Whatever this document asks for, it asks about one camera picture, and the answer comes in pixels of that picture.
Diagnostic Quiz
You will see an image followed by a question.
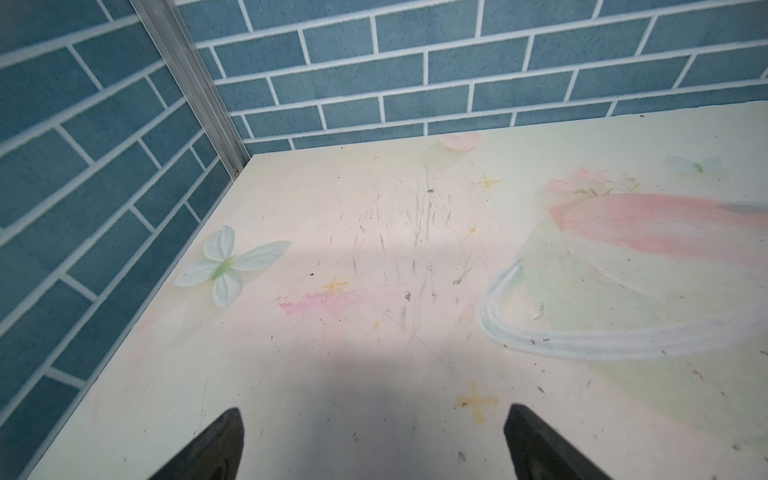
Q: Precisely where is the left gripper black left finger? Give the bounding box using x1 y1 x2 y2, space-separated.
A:
150 408 245 480

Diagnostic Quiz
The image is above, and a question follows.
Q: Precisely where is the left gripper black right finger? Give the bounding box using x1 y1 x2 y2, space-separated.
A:
503 403 610 480

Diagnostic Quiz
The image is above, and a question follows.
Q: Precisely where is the aluminium left corner post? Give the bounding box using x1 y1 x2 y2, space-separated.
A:
131 0 250 179

